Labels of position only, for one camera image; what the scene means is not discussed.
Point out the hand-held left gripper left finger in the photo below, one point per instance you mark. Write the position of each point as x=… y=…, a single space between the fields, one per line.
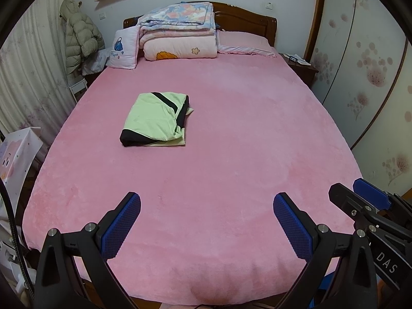
x=124 y=225

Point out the wooden nightstand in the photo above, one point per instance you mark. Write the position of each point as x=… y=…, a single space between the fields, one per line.
x=302 y=72

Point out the beige puffer jacket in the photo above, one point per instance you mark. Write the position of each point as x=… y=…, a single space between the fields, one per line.
x=79 y=32

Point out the wooden headboard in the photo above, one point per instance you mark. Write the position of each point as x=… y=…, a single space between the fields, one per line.
x=244 y=19

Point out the folded floral quilt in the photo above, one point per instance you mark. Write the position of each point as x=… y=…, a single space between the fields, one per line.
x=180 y=16

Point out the white chair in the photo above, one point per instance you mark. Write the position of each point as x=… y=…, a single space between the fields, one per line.
x=77 y=88

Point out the white light switch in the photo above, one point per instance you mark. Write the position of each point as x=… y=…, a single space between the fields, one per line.
x=102 y=16

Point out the floral sliding wardrobe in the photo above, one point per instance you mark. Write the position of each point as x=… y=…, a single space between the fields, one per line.
x=370 y=54

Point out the green and black hooded jacket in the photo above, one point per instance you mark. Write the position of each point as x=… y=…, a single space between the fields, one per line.
x=151 y=119

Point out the pink pillow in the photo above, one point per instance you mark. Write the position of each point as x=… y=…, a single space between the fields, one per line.
x=244 y=43

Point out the light grey garment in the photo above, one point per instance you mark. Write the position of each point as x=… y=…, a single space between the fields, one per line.
x=96 y=61

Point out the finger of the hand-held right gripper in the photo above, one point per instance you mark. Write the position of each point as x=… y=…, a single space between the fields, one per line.
x=346 y=199
x=371 y=194

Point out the white printed cushion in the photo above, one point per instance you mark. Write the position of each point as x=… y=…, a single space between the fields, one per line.
x=124 y=48

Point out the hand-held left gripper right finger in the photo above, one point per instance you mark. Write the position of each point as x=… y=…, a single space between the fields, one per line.
x=294 y=228

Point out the white paper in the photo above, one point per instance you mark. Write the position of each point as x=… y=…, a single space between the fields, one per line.
x=303 y=61

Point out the white patterned curtain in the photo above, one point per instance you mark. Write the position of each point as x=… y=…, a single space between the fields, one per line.
x=32 y=87

